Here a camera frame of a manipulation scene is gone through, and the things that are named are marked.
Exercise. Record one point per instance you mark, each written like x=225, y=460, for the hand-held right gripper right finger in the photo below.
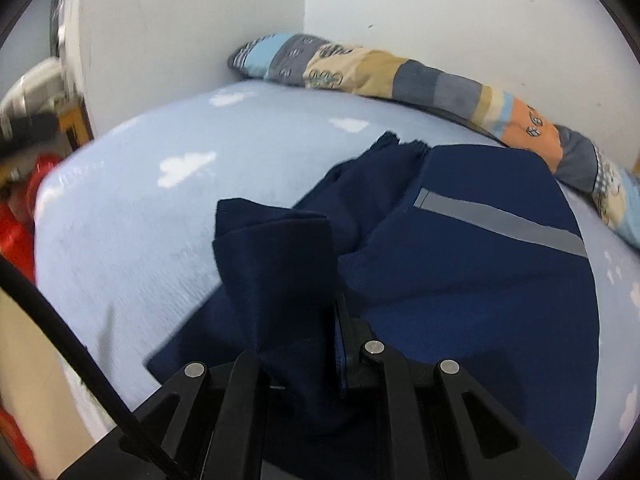
x=342, y=355

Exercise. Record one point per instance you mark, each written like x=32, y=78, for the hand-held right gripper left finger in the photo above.
x=240, y=390

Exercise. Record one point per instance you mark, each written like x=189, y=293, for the navy blue garment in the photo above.
x=450, y=300

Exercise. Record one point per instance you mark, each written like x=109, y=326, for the light blue cloud bed sheet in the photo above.
x=125, y=220

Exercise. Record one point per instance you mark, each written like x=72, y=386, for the red object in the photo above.
x=17, y=230

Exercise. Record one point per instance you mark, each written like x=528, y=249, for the patchwork bolster pillow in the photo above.
x=415, y=77

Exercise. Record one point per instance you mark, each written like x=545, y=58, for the brown wooden furniture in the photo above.
x=75, y=122

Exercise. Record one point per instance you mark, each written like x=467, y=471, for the dark object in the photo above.
x=27, y=127

